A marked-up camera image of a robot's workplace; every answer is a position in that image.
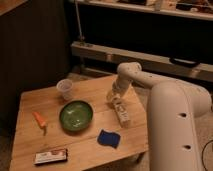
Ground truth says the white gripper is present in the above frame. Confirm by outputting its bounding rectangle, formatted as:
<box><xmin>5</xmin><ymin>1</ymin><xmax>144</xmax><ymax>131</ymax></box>
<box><xmin>106</xmin><ymin>77</ymin><xmax>131</xmax><ymax>103</ymax></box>

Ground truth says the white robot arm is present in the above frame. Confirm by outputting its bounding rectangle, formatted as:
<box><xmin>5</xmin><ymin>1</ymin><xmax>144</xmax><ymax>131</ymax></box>
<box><xmin>107</xmin><ymin>62</ymin><xmax>212</xmax><ymax>171</ymax></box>

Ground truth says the green ceramic bowl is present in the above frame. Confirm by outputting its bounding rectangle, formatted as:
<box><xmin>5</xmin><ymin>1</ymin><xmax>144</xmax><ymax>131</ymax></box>
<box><xmin>59</xmin><ymin>100</ymin><xmax>93</xmax><ymax>132</ymax></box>

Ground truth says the blue sponge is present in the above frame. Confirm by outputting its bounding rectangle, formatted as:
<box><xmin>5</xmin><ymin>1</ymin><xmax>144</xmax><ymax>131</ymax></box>
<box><xmin>97</xmin><ymin>130</ymin><xmax>121</xmax><ymax>148</ymax></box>

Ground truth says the clear plastic cup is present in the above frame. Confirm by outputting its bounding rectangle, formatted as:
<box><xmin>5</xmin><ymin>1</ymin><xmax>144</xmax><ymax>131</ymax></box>
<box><xmin>56</xmin><ymin>79</ymin><xmax>73</xmax><ymax>100</ymax></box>

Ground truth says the wooden table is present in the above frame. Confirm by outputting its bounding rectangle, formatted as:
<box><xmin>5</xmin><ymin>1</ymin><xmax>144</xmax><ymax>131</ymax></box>
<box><xmin>10</xmin><ymin>75</ymin><xmax>148</xmax><ymax>171</ymax></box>

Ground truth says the metal pole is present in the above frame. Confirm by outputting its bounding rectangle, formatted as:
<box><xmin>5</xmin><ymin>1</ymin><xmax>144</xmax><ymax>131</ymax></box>
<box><xmin>74</xmin><ymin>0</ymin><xmax>85</xmax><ymax>44</ymax></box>

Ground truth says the orange carrot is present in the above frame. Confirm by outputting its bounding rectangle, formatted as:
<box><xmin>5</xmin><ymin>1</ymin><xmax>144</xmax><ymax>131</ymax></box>
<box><xmin>33</xmin><ymin>112</ymin><xmax>47</xmax><ymax>134</ymax></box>

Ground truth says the flat snack box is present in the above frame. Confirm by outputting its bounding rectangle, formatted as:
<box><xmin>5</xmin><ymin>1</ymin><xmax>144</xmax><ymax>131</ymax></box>
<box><xmin>34</xmin><ymin>149</ymin><xmax>68</xmax><ymax>165</ymax></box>

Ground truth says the grey metal beam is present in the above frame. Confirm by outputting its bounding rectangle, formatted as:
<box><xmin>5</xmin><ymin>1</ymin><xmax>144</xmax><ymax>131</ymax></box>
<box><xmin>71</xmin><ymin>41</ymin><xmax>213</xmax><ymax>82</ymax></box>

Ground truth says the cluttered shelf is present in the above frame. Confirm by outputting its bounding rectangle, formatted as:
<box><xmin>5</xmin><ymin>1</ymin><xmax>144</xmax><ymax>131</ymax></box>
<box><xmin>69</xmin><ymin>0</ymin><xmax>213</xmax><ymax>21</ymax></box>

